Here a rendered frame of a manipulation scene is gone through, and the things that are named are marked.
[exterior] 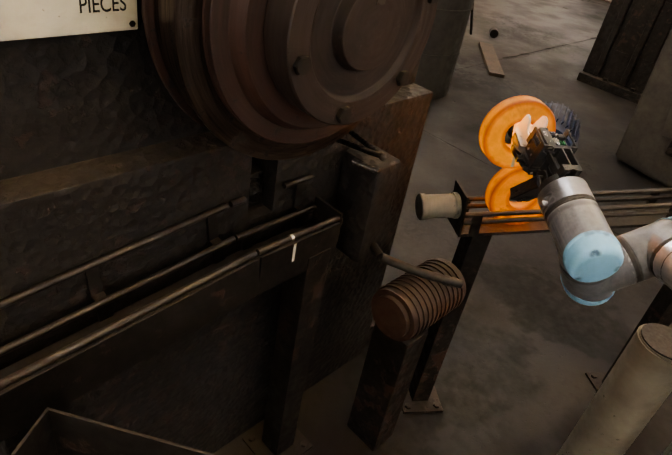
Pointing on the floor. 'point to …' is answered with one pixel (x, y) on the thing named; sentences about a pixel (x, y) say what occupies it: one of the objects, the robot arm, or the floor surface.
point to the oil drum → (450, 20)
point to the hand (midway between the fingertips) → (520, 124)
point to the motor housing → (398, 347)
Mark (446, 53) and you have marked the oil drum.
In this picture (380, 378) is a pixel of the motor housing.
